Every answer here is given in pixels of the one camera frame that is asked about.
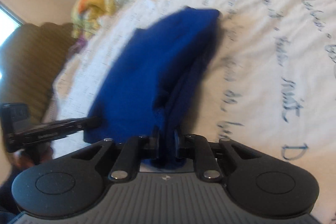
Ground blue knit sweater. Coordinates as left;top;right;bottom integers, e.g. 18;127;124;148
83;7;220;169

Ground brown headboard cushion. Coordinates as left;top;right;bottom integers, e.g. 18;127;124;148
1;22;75;123

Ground white script-print bedsheet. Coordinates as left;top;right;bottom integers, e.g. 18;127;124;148
54;0;335;223

